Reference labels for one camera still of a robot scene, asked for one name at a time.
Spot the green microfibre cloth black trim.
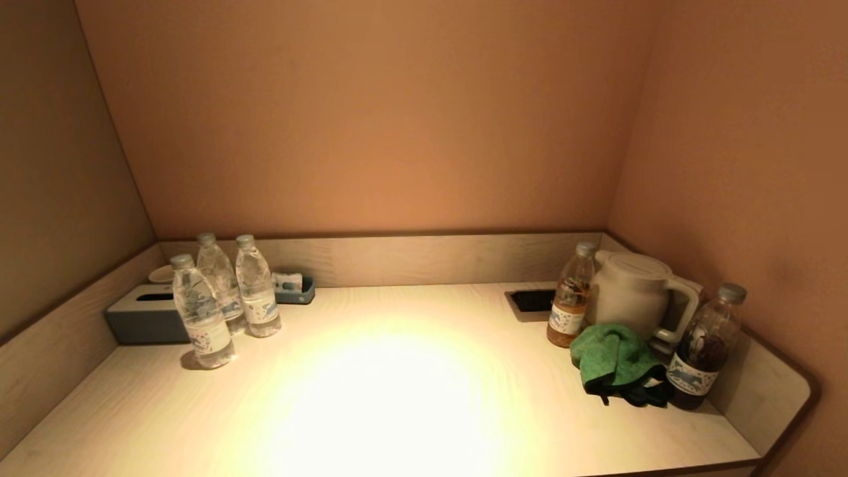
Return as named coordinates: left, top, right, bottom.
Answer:
left=570, top=323, right=672, bottom=407

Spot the black recessed socket panel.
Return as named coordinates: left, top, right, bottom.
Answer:
left=505, top=289, right=558, bottom=323

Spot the small blue tray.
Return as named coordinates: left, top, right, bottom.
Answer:
left=274, top=276, right=316, bottom=305

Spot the amber tea bottle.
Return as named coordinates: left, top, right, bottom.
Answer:
left=547, top=241, right=598, bottom=348

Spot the white electric kettle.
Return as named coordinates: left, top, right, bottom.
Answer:
left=584, top=250, right=704, bottom=348

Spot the large clear water bottle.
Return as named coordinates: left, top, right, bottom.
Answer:
left=170, top=254, right=236, bottom=369

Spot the grey tissue box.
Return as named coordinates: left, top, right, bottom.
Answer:
left=105, top=284, right=194, bottom=345

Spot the dark tea bottle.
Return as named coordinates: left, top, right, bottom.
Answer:
left=664, top=284, right=748, bottom=411

